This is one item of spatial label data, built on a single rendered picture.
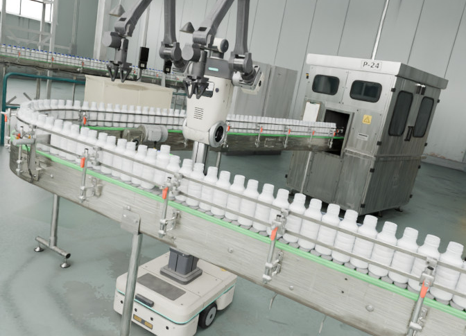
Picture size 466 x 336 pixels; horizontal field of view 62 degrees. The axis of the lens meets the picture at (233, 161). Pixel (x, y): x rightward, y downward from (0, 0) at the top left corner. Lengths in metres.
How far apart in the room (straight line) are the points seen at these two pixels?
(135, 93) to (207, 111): 3.55
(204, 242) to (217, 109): 0.88
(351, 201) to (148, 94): 3.15
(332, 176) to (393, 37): 8.86
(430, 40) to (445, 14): 0.78
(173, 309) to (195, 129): 0.99
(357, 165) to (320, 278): 3.76
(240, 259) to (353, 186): 3.74
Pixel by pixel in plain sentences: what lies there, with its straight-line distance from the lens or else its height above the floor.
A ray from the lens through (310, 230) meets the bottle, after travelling 1.32.
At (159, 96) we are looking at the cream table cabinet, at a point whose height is 1.05.
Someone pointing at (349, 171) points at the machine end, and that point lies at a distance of 5.07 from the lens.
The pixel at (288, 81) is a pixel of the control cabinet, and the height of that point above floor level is 1.63.
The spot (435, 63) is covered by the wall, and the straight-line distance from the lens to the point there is 13.33.
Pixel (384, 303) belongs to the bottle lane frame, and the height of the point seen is 0.94.
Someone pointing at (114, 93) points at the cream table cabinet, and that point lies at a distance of 5.49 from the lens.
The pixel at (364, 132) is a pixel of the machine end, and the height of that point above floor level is 1.14.
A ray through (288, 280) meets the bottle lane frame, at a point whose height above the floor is 0.88.
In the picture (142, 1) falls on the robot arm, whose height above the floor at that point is 1.78.
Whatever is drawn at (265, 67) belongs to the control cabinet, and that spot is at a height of 1.81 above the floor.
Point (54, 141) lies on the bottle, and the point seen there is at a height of 1.06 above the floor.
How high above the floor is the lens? 1.51
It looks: 12 degrees down
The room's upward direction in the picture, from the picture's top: 10 degrees clockwise
